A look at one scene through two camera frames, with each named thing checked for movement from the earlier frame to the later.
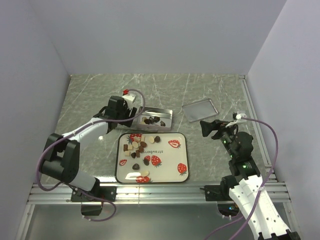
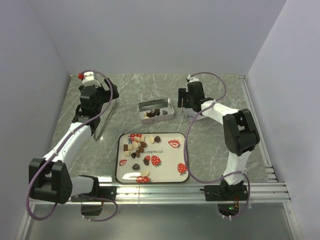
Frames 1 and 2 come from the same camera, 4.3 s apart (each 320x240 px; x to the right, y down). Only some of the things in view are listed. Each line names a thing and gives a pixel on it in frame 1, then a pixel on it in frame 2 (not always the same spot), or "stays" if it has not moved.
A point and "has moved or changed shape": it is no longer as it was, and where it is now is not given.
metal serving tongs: x=134 y=128 has moved or changed shape
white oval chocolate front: x=144 y=173 stays
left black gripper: x=132 y=112 -> x=106 y=93
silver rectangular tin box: x=154 y=119 has moved or changed shape
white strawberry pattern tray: x=151 y=158 stays
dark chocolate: x=156 y=119 -> x=157 y=112
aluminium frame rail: x=139 y=194 stays
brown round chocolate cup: x=143 y=144 stays
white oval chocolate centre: x=135 y=144 stays
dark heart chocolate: x=135 y=166 stays
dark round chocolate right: x=157 y=139 stays
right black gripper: x=207 y=127 -> x=183 y=93
